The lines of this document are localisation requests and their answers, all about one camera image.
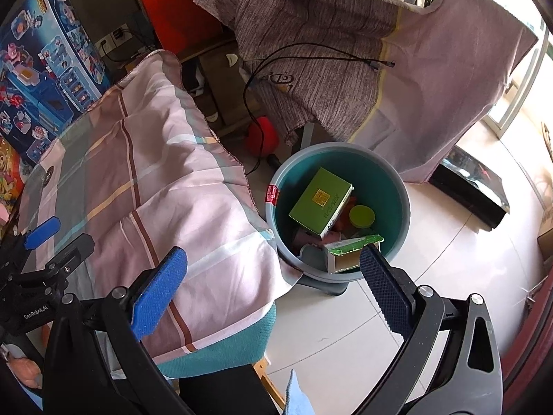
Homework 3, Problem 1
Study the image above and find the red plastic bag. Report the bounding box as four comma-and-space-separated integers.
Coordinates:
333, 196, 357, 233

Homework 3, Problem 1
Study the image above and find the blue toy box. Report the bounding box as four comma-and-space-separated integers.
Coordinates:
1, 0, 111, 165

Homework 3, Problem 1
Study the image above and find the green cardboard box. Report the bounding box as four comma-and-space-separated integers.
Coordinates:
289, 168, 354, 237

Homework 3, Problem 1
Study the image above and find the left hand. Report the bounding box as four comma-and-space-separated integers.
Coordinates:
8, 356, 42, 390

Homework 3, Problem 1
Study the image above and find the black flat box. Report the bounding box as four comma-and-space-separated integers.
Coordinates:
429, 146, 510, 230

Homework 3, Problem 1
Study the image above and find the brown striped cloth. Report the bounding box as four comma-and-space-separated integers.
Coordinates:
195, 0, 537, 183

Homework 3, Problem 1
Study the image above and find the black cable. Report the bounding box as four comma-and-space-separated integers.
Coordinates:
243, 42, 397, 176

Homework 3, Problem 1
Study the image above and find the teal trash bin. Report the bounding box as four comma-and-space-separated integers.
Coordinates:
265, 142, 411, 296

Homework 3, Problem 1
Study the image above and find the red round object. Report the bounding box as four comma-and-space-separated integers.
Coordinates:
245, 116, 279, 158

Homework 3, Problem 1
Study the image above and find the yellow green lid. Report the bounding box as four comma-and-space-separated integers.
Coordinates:
349, 204, 376, 230

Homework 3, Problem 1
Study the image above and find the paw patrol cartoon bag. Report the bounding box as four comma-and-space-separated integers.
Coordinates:
0, 137, 33, 226

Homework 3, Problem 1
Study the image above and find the pink plaid tablecloth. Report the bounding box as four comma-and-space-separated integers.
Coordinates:
18, 50, 299, 367

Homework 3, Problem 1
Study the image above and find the pink paper cup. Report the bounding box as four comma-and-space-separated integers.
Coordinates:
291, 228, 342, 248

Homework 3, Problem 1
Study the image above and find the white green medicine box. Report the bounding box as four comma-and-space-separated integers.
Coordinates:
324, 234, 384, 274

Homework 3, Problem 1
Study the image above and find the red chair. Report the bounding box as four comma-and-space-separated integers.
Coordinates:
138, 0, 232, 58

